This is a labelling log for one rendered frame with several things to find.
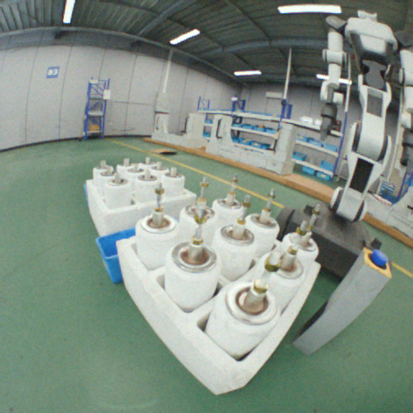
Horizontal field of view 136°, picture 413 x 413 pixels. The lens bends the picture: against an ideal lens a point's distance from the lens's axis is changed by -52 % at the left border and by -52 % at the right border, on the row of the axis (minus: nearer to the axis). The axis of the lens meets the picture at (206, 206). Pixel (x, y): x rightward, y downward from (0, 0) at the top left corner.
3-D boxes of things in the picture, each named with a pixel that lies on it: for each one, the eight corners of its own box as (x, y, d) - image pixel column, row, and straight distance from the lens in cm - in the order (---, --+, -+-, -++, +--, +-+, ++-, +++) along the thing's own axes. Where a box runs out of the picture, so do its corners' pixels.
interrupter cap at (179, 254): (219, 249, 32) (220, 246, 32) (213, 279, 26) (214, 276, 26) (179, 239, 33) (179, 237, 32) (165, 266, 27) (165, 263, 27)
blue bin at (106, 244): (170, 241, 73) (172, 215, 67) (187, 256, 67) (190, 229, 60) (102, 265, 64) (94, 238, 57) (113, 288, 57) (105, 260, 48)
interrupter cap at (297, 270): (298, 287, 31) (300, 283, 31) (260, 267, 31) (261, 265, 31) (305, 263, 37) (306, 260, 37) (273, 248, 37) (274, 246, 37)
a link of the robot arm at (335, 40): (325, 67, 120) (326, 39, 132) (346, 71, 119) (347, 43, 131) (322, 57, 110) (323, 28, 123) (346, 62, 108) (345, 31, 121)
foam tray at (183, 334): (214, 247, 73) (222, 209, 64) (294, 302, 65) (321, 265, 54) (124, 287, 57) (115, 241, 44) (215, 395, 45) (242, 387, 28)
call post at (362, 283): (299, 328, 60) (362, 247, 42) (316, 338, 61) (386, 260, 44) (289, 344, 55) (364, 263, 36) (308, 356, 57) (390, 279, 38)
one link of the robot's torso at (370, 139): (347, 154, 91) (358, 85, 118) (380, 168, 93) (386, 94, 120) (351, 139, 78) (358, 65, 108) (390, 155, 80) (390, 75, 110)
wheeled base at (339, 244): (304, 213, 139) (318, 172, 133) (361, 242, 143) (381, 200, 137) (271, 245, 82) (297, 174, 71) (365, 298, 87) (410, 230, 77)
